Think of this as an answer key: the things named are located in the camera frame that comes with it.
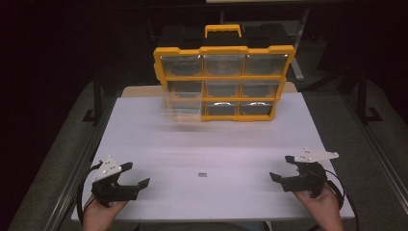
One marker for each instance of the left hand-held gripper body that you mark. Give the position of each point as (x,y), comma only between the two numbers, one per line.
(107,191)

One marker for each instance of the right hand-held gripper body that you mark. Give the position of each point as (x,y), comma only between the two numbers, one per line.
(309,178)

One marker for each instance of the small metal screw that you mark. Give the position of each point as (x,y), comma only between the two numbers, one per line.
(202,174)

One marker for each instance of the clear plastic drawer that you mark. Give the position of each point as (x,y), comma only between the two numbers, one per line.
(183,109)

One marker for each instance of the yellow black organizer cabinet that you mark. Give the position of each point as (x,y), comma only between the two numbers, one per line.
(224,50)

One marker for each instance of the person's left hand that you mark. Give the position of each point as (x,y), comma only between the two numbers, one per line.
(97,218)

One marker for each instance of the person's right hand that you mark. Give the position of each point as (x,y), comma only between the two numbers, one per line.
(324,211)

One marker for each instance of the black metal stand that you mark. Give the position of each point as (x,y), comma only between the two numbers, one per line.
(97,96)
(362,96)

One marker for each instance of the grey metal pole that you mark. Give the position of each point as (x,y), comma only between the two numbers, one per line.
(298,72)

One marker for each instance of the set of clear cabinet drawers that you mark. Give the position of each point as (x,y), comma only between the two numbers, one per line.
(223,64)

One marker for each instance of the aluminium frame rail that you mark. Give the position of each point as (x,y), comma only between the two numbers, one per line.
(91,147)
(378,144)

